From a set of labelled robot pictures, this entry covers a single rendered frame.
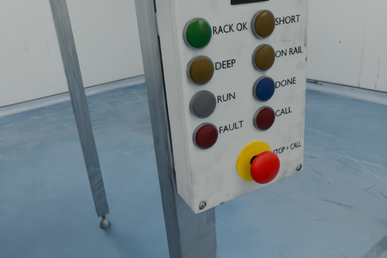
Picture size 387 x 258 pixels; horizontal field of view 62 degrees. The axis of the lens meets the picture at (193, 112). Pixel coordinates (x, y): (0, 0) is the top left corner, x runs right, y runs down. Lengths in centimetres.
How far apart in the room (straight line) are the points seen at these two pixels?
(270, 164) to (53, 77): 393
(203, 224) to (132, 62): 411
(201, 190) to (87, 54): 397
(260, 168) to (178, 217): 15
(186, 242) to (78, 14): 390
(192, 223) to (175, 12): 29
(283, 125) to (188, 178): 14
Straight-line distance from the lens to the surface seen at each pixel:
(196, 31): 31
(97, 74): 436
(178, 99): 34
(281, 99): 40
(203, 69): 32
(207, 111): 33
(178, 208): 46
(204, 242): 51
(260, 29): 36
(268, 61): 37
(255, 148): 40
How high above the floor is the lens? 108
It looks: 20 degrees down
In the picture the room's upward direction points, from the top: 5 degrees counter-clockwise
